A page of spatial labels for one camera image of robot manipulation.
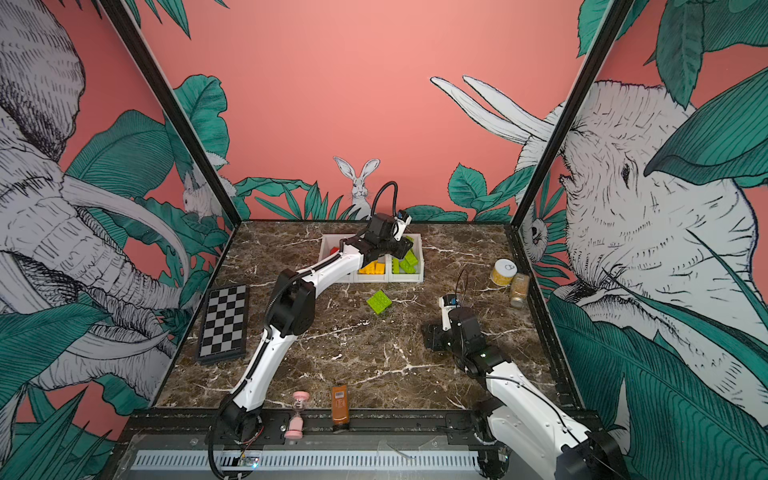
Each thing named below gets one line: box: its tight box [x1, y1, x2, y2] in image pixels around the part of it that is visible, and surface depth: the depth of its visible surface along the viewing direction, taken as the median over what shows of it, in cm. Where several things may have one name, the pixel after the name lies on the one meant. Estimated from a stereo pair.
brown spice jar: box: [510, 273, 530, 308], surface depth 99 cm
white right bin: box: [387, 233, 424, 283], surface depth 103 cm
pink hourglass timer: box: [284, 390, 310, 439], surface depth 76 cm
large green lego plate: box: [366, 290, 392, 315], surface depth 100 cm
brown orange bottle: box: [331, 385, 349, 425], surface depth 76 cm
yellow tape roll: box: [492, 258, 518, 286], surface depth 103 cm
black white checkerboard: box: [197, 284, 250, 366], surface depth 90 cm
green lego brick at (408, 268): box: [399, 260, 417, 274], surface depth 108 cm
